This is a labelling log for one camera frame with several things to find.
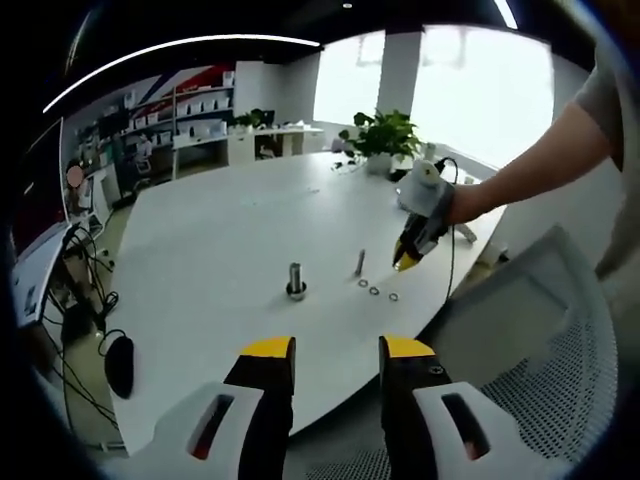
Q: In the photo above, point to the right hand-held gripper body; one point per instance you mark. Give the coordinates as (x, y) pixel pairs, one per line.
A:
(425, 192)

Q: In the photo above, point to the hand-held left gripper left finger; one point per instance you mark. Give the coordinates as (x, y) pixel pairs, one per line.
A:
(260, 390)

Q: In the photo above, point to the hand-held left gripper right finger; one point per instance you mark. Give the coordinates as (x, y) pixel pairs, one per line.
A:
(410, 390)

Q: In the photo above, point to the thin metal threaded stud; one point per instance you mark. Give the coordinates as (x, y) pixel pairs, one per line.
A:
(360, 260)

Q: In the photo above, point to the large metal washer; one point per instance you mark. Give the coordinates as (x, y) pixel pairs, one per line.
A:
(289, 290)

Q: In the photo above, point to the thick metal threaded stud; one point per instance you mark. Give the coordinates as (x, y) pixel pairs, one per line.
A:
(295, 272)

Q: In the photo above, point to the black round device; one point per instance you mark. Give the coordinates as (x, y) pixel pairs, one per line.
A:
(396, 176)

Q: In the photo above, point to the white bottle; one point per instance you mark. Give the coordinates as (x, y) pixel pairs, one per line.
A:
(430, 151)

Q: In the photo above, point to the green potted plant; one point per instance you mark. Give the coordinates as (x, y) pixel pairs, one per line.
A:
(385, 135)

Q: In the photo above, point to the white mesh office chair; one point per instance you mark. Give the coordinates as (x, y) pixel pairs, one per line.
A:
(525, 310)

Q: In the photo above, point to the black oval object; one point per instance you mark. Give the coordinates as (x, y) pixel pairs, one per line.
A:
(120, 367)

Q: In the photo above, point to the small green desk plants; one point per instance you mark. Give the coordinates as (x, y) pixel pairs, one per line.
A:
(252, 120)

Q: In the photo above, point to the ceiling light strip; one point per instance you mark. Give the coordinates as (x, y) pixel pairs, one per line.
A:
(310, 43)
(506, 14)

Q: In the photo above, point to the long white cabinet desk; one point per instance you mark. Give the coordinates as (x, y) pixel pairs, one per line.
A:
(240, 147)

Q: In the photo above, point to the person's grey shirt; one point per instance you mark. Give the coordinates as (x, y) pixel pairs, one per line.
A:
(600, 90)

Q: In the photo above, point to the shelf with white bins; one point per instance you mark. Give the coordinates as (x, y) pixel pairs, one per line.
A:
(200, 107)

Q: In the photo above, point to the white standing desk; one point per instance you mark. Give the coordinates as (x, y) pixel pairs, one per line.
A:
(35, 280)

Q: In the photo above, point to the large computer monitor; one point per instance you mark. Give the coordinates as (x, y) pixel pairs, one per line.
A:
(40, 190)

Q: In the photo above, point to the black background monitor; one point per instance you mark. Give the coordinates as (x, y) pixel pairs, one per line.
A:
(114, 125)

